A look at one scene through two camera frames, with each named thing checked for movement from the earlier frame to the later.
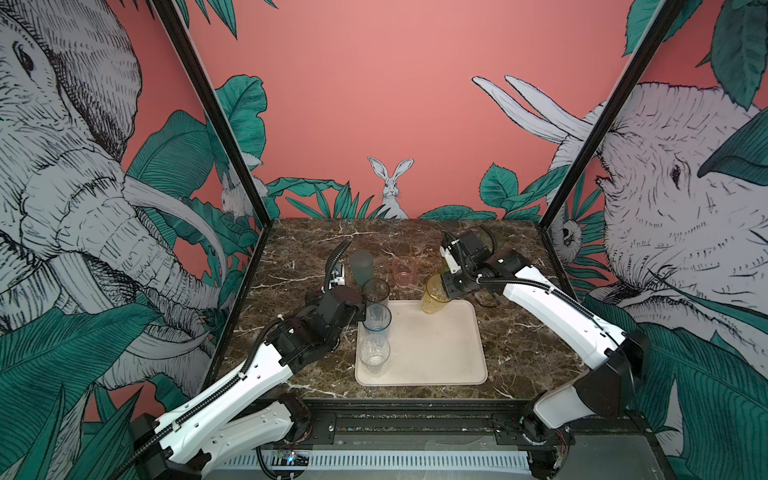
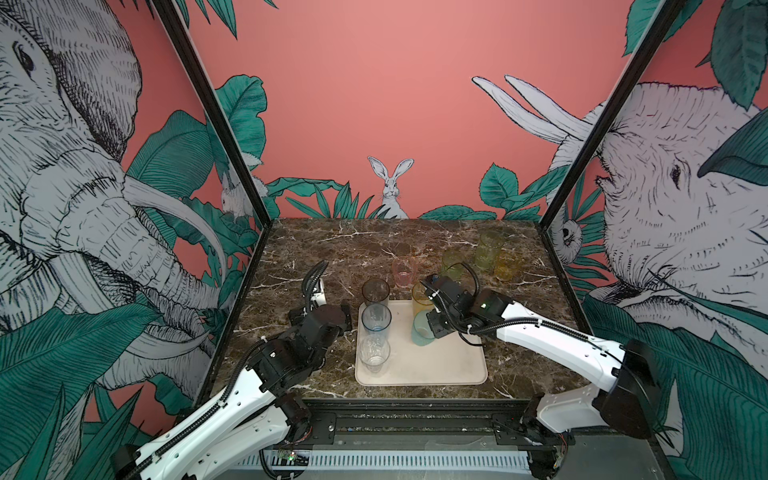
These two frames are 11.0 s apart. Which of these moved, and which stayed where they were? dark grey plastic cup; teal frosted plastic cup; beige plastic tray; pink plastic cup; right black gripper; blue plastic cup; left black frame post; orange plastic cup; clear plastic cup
Moved: teal frosted plastic cup; right black gripper; orange plastic cup
Stayed: pink plastic cup; blue plastic cup; left black frame post; beige plastic tray; clear plastic cup; dark grey plastic cup
